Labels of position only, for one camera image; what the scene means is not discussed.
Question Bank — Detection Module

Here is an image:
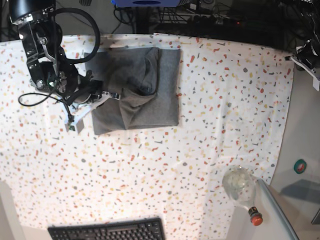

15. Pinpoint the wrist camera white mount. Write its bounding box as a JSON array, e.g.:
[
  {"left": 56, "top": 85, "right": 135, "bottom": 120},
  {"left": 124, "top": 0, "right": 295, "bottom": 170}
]
[
  {"left": 284, "top": 55, "right": 320, "bottom": 92},
  {"left": 63, "top": 91, "right": 114, "bottom": 134}
]

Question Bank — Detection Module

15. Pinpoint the grey t-shirt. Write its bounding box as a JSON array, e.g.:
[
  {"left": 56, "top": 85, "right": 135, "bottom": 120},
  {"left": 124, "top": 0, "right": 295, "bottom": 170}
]
[{"left": 85, "top": 47, "right": 181, "bottom": 136}]

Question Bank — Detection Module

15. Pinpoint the black power strip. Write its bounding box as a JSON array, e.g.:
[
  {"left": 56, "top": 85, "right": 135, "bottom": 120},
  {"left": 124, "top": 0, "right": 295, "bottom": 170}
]
[{"left": 189, "top": 14, "right": 241, "bottom": 26}]

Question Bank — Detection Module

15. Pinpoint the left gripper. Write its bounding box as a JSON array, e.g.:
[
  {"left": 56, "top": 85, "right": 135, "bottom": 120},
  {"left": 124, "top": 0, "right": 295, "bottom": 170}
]
[{"left": 296, "top": 41, "right": 320, "bottom": 70}]

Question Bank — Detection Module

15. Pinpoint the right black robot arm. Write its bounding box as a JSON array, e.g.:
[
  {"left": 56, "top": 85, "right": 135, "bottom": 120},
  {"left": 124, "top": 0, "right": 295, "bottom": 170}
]
[{"left": 8, "top": 0, "right": 106, "bottom": 107}]

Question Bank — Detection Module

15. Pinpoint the green tape roll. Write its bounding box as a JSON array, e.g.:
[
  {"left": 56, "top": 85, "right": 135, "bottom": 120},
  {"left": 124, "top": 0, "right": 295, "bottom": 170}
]
[{"left": 293, "top": 159, "right": 307, "bottom": 174}]

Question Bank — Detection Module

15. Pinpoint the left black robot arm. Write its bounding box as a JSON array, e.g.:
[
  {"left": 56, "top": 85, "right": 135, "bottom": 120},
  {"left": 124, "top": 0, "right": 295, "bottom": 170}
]
[{"left": 295, "top": 0, "right": 320, "bottom": 71}]

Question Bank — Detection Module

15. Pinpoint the clear glass bottle orange cap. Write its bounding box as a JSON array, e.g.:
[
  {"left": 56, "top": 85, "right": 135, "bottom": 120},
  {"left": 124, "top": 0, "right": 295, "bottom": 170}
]
[{"left": 222, "top": 165, "right": 263, "bottom": 227}]

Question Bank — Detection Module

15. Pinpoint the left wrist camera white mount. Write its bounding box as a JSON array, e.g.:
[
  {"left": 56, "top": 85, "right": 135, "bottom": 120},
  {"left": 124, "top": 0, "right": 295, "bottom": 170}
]
[{"left": 284, "top": 55, "right": 320, "bottom": 92}]

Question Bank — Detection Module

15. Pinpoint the terrazzo pattern tablecloth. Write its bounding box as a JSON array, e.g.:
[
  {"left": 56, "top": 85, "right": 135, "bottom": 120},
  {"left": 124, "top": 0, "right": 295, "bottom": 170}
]
[{"left": 0, "top": 34, "right": 294, "bottom": 240}]

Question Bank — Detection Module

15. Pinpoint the black keyboard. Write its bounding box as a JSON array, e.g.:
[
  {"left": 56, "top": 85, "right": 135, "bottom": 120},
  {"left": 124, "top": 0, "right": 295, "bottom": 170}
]
[{"left": 47, "top": 217, "right": 166, "bottom": 240}]

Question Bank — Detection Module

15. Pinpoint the blue box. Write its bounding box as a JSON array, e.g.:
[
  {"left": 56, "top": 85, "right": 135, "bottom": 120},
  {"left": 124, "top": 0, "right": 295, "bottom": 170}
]
[{"left": 111, "top": 0, "right": 180, "bottom": 8}]

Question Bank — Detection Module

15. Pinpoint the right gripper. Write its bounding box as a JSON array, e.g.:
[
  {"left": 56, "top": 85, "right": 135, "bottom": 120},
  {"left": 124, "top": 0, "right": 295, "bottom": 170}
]
[{"left": 65, "top": 70, "right": 120, "bottom": 106}]

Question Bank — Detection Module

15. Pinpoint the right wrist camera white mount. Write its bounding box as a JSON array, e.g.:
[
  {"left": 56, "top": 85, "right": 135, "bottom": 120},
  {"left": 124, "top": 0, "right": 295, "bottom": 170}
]
[{"left": 63, "top": 91, "right": 114, "bottom": 134}]

